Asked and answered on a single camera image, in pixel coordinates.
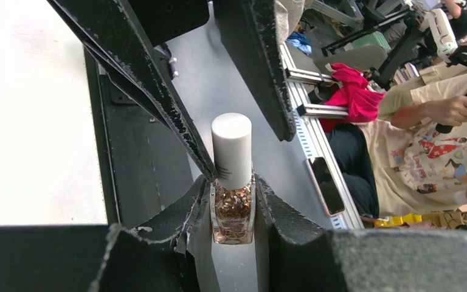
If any white teleoperation handle device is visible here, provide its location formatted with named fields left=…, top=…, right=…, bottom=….
left=419, top=9, right=458, bottom=63

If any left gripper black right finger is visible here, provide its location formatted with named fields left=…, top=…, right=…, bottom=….
left=255, top=176, right=467, bottom=291

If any smartphone with pink case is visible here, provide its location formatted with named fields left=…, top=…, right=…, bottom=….
left=307, top=157, right=345, bottom=217

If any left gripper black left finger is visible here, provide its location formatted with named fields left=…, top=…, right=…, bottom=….
left=0, top=176, right=209, bottom=291

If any perforated aluminium rail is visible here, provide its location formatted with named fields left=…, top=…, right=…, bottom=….
left=280, top=44, right=364, bottom=229

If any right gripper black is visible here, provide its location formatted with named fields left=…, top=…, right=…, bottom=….
left=49, top=0, right=296, bottom=181

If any person in cream shirt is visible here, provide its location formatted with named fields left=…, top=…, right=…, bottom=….
left=327, top=73, right=467, bottom=220

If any red cloth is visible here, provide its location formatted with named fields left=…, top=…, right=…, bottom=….
left=320, top=63, right=384, bottom=133

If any glitter nail polish bottle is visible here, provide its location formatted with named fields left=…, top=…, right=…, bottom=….
left=210, top=173, right=256, bottom=245

